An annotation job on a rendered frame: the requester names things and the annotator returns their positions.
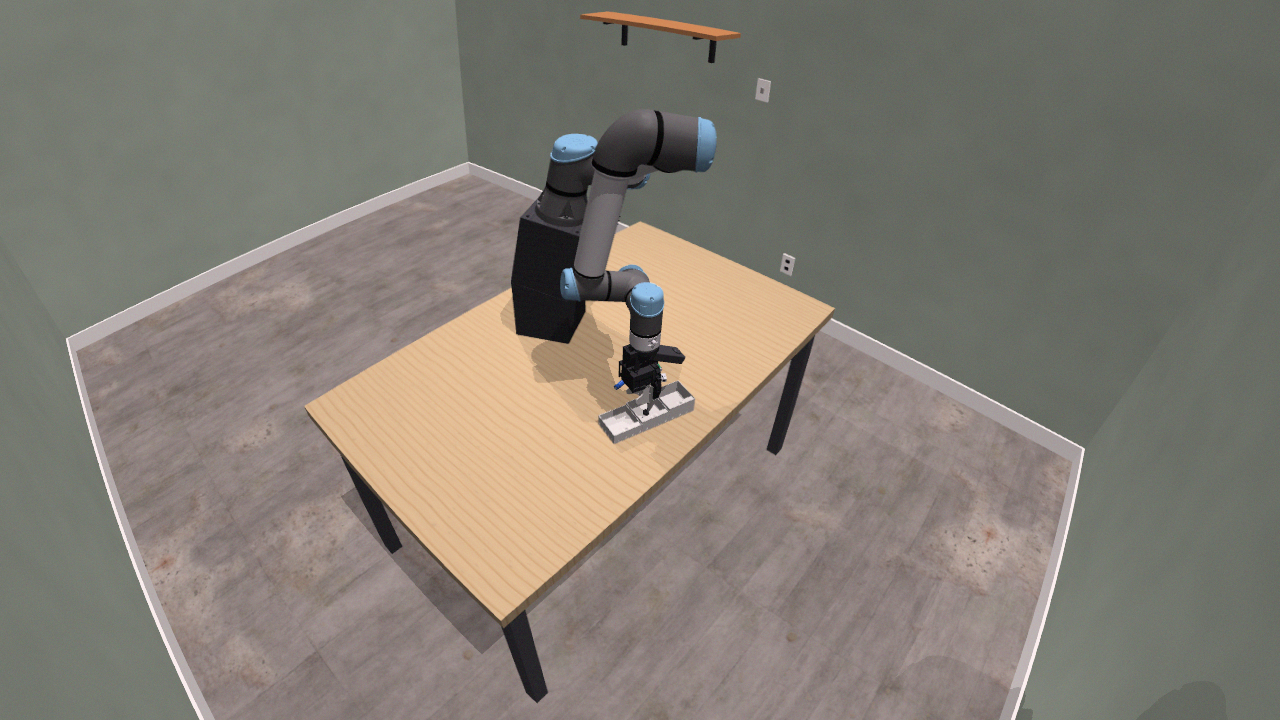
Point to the white rack of three labelled bins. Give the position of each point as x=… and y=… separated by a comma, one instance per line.
x=626, y=421

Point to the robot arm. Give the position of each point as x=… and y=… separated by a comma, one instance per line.
x=674, y=141

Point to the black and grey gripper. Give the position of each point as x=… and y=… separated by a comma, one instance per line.
x=641, y=375

